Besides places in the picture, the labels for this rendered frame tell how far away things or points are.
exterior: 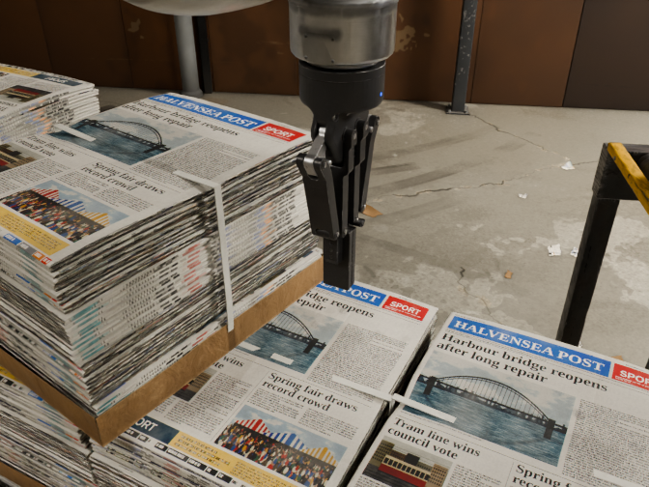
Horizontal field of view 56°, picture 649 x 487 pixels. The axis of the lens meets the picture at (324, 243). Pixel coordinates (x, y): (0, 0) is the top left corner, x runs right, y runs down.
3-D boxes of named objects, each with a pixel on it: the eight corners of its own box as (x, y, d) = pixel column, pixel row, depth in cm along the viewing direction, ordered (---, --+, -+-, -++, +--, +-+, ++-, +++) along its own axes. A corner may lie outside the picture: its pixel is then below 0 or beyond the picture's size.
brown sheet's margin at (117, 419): (102, 449, 63) (94, 420, 60) (-38, 337, 77) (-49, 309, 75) (326, 278, 88) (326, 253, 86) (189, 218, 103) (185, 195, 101)
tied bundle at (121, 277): (102, 456, 63) (49, 269, 51) (-40, 340, 78) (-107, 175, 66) (326, 284, 88) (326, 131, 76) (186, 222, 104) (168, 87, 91)
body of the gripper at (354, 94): (325, 41, 58) (325, 134, 62) (278, 63, 51) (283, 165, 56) (401, 50, 55) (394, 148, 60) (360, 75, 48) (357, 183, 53)
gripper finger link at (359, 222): (324, 117, 57) (331, 111, 58) (325, 220, 63) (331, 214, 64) (362, 124, 56) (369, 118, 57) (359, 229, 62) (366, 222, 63)
